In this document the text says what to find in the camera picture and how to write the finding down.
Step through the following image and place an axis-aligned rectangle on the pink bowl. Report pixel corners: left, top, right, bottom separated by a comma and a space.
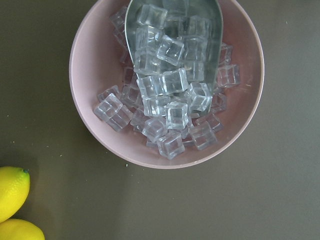
69, 0, 265, 169

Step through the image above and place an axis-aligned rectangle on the clear ice cube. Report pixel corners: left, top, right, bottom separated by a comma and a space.
93, 93, 134, 132
135, 25, 164, 51
136, 75, 164, 99
187, 82, 213, 112
142, 116, 168, 143
161, 68, 189, 96
165, 101, 189, 130
156, 35, 184, 66
137, 4, 168, 29
156, 131, 185, 160
189, 122, 218, 151
216, 64, 241, 88

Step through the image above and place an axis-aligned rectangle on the metal ice scoop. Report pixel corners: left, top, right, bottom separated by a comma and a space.
124, 0, 224, 118

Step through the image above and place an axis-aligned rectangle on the yellow lemon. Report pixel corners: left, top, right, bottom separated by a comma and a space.
0, 166, 31, 223
0, 219, 45, 240

